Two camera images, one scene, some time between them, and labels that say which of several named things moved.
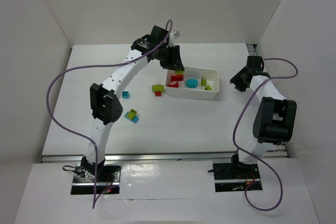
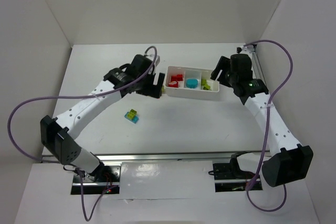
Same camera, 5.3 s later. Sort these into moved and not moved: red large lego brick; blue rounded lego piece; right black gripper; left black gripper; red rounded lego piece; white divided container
Moved: right black gripper; left black gripper
Not moved: red rounded lego piece; white divided container; red large lego brick; blue rounded lego piece
